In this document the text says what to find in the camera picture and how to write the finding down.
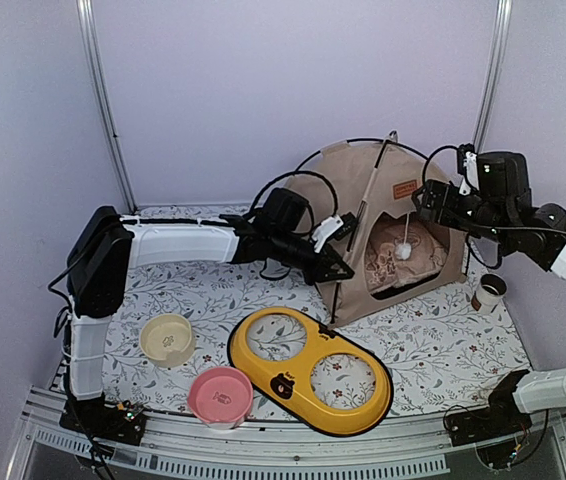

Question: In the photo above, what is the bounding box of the white pompom toy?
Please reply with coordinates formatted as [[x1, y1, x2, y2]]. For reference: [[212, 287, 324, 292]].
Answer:
[[395, 213, 412, 261]]

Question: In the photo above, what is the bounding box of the pink pet bowl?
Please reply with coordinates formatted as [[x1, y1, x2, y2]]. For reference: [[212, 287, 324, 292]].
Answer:
[[187, 367, 254, 430]]

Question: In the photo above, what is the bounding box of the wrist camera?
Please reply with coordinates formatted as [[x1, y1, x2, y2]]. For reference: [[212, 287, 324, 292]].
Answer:
[[311, 212, 358, 253], [457, 144, 478, 196]]

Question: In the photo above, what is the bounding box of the metal frame post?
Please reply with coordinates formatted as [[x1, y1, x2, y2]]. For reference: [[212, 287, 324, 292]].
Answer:
[[76, 0, 137, 211], [473, 0, 513, 150]]

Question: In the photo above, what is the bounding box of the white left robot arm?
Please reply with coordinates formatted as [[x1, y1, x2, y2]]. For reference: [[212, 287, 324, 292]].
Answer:
[[47, 188, 354, 434]]

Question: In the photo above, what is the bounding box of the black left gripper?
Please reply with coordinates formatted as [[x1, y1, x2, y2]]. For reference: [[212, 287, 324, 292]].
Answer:
[[272, 230, 356, 288]]

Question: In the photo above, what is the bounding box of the front aluminium rail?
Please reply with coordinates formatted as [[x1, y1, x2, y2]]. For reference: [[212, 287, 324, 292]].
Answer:
[[2, 388, 566, 479]]

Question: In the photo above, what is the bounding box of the cream pet bowl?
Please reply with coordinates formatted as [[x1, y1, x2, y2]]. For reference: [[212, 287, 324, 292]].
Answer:
[[139, 314, 196, 368]]

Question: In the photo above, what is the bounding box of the brown patterned pillow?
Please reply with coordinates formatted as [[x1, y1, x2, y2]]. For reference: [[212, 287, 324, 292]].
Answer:
[[364, 213, 447, 293]]

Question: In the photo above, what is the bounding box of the beige fabric pet tent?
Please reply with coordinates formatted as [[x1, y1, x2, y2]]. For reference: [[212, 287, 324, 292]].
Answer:
[[285, 139, 465, 327]]

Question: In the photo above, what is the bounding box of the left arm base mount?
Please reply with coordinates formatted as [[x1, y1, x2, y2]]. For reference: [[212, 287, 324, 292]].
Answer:
[[59, 395, 147, 446]]

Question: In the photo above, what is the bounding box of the right metal frame post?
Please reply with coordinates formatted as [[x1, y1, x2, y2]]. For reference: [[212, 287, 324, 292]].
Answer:
[[473, 0, 513, 150]]

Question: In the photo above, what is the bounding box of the yellow double bowl holder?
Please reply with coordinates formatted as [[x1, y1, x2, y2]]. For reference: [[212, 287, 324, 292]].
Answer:
[[227, 306, 394, 437]]

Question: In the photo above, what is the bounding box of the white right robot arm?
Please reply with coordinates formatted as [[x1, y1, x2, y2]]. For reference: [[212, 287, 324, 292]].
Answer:
[[411, 145, 566, 436]]

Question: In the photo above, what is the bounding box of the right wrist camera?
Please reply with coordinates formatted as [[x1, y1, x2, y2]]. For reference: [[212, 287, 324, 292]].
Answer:
[[457, 144, 478, 196]]

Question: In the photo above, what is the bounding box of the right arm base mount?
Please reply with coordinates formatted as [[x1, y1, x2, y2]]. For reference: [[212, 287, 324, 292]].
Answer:
[[443, 369, 532, 469]]

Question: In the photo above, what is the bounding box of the left metal frame post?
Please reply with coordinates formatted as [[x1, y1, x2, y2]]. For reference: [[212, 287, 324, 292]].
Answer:
[[76, 0, 137, 211]]

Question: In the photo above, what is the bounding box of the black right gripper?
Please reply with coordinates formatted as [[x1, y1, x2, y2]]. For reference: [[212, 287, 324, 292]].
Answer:
[[412, 178, 511, 246]]

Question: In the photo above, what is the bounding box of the black tent pole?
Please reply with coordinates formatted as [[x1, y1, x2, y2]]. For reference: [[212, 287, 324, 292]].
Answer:
[[299, 140, 465, 291], [329, 131, 396, 327]]

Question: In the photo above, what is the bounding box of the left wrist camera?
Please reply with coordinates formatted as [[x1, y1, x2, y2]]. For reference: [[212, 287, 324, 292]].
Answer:
[[311, 212, 358, 253]]

